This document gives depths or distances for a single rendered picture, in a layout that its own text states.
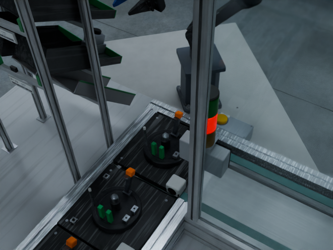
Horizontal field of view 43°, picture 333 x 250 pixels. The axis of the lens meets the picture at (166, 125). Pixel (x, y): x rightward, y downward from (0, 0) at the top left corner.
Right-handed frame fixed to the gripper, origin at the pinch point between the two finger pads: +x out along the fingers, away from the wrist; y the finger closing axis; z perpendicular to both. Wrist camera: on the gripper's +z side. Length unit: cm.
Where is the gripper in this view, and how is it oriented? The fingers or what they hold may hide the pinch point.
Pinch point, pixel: (128, 2)
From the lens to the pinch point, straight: 132.9
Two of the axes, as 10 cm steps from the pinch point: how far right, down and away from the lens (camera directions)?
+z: -1.9, -5.1, -8.4
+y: 7.3, 5.0, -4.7
